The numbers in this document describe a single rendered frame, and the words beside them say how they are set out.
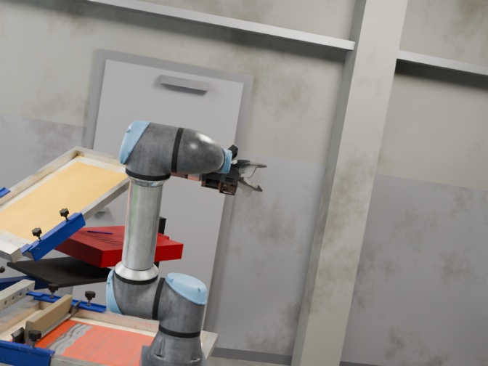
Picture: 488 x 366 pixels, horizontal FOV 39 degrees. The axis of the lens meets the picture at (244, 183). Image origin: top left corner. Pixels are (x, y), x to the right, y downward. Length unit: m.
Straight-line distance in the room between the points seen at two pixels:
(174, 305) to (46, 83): 3.51
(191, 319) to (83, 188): 1.82
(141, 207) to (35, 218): 1.74
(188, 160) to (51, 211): 1.85
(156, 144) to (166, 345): 0.54
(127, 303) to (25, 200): 1.86
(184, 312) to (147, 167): 0.41
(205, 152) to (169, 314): 0.45
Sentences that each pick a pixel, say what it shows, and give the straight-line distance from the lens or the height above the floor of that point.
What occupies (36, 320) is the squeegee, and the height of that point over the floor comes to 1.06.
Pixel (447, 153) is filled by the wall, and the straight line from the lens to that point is 5.67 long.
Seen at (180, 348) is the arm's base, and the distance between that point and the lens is 1.89.
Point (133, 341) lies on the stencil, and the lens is 2.78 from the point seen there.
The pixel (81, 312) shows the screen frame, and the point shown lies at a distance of 2.98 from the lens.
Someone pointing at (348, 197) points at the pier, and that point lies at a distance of 5.14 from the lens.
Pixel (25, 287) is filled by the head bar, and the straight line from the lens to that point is 3.04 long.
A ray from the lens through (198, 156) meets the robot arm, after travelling 1.71.
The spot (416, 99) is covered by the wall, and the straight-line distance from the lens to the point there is 5.54.
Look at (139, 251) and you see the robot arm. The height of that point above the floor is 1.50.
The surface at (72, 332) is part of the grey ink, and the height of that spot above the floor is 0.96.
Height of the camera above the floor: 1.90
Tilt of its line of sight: 6 degrees down
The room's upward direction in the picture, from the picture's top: 10 degrees clockwise
